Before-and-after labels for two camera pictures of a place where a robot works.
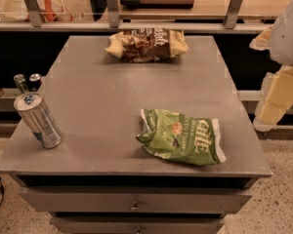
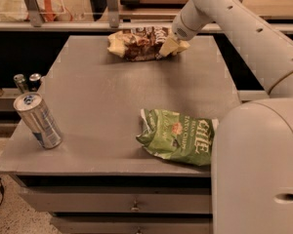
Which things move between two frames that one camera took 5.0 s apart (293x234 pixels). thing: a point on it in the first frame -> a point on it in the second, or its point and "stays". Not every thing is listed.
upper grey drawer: x=137 y=199 stays
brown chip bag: x=144 y=45 stays
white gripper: x=287 y=43 -> x=179 y=29
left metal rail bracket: x=32 y=5 stays
